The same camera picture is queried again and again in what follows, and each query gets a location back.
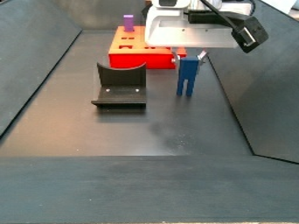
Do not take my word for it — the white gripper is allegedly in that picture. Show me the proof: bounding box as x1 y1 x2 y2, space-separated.
144 0 238 70

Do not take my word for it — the blue square-circle object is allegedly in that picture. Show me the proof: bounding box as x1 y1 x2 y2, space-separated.
176 56 200 96

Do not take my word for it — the red peg board fixture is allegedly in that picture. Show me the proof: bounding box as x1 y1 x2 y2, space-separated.
108 26 186 69

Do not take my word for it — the purple square peg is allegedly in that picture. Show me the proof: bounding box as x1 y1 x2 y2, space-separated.
122 14 134 32

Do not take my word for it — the black curved cradle fixture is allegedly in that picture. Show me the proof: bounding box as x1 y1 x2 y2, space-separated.
90 64 146 107

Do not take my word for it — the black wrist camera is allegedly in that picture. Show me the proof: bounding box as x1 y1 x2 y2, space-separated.
230 17 268 53

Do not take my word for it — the black camera cable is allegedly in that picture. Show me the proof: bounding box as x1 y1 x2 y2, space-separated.
198 0 238 32

